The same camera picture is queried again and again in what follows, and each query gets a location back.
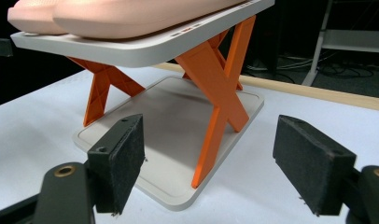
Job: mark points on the white shoe rack orange legs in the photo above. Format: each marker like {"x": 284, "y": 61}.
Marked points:
{"x": 175, "y": 124}

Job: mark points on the white metal stand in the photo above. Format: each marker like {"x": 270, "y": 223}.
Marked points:
{"x": 349, "y": 39}

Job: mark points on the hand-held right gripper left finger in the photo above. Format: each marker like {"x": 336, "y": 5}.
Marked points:
{"x": 119, "y": 155}

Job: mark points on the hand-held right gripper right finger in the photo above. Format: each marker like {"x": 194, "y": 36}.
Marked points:
{"x": 315, "y": 165}

